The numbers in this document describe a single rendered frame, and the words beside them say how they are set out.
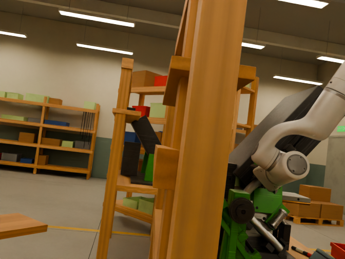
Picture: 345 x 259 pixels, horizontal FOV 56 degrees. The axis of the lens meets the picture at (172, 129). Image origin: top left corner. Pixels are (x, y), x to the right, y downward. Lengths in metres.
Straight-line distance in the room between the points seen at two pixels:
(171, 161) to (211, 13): 0.32
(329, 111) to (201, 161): 0.50
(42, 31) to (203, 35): 10.37
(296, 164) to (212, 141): 0.42
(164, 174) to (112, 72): 9.70
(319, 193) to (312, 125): 7.12
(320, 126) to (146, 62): 9.59
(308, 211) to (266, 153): 6.51
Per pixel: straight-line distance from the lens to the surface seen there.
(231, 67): 0.66
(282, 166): 0.99
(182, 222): 0.64
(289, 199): 1.50
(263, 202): 1.33
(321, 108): 1.03
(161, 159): 0.72
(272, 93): 11.33
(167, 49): 10.62
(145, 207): 4.85
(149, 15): 8.67
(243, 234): 1.04
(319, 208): 7.68
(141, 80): 5.16
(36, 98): 10.00
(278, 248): 1.29
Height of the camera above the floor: 1.28
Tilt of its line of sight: 3 degrees up
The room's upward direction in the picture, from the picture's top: 7 degrees clockwise
